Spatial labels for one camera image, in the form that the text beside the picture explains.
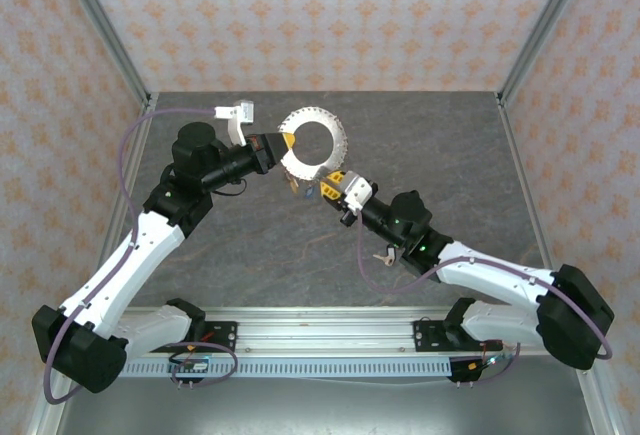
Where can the key with blue tag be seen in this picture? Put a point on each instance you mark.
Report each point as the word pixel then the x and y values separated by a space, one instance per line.
pixel 309 191

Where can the metal keyring disc with rings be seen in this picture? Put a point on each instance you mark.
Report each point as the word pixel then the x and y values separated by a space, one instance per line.
pixel 340 140

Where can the brass key with red tag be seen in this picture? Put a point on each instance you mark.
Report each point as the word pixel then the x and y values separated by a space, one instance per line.
pixel 384 257

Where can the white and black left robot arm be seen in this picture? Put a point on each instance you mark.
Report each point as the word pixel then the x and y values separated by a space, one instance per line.
pixel 125 265

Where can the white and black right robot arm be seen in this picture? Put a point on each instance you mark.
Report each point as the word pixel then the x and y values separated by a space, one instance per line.
pixel 490 275

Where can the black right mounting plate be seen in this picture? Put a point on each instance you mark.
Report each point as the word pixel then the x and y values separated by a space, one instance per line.
pixel 425 337

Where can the black mounting plate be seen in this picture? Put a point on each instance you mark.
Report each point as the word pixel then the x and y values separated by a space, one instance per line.
pixel 222 335
pixel 425 337

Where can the small circuit board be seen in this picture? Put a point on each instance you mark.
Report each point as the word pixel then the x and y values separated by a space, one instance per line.
pixel 487 362
pixel 190 366

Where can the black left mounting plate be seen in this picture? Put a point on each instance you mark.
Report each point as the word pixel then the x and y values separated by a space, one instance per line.
pixel 222 335

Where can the grey metal panel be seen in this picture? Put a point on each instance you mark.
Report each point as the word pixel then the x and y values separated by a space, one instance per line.
pixel 325 407

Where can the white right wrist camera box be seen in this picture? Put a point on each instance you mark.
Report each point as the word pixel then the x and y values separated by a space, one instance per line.
pixel 357 190

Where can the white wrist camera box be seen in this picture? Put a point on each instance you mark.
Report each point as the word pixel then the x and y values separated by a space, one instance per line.
pixel 357 190
pixel 245 110

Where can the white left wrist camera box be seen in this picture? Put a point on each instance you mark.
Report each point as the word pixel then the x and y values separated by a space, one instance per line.
pixel 245 110

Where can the aluminium table edge rail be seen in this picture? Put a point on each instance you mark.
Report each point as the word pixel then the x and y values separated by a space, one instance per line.
pixel 523 175
pixel 131 175

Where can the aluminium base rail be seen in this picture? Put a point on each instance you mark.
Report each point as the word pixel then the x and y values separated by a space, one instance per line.
pixel 325 335

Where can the aluminium frame post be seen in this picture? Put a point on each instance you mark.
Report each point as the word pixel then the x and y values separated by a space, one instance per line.
pixel 102 25
pixel 545 25

